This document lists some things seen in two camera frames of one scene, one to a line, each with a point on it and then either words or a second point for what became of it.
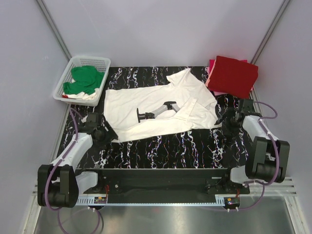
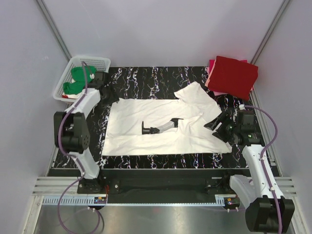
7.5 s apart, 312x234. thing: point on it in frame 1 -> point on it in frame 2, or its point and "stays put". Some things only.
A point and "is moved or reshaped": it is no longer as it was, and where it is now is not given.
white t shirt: (196, 104) is moved or reshaped
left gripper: (110, 134) -> (114, 98)
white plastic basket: (101, 64) stays put
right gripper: (231, 113) -> (224, 118)
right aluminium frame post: (282, 7) stays put
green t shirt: (86, 79) stays put
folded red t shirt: (231, 76) stays put
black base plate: (160, 182) stays put
